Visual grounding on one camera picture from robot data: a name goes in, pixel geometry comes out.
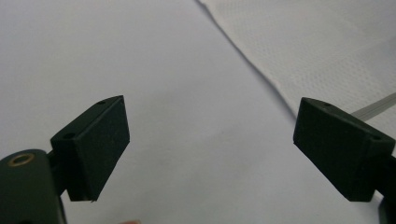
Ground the white cloth towel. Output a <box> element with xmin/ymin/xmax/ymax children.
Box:
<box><xmin>195</xmin><ymin>0</ymin><xmax>396</xmax><ymax>138</ymax></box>

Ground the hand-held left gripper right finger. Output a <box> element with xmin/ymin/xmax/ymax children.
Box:
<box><xmin>292</xmin><ymin>96</ymin><xmax>396</xmax><ymax>203</ymax></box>

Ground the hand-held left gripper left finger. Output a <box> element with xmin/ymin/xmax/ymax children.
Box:
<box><xmin>49</xmin><ymin>94</ymin><xmax>131</xmax><ymax>203</ymax></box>

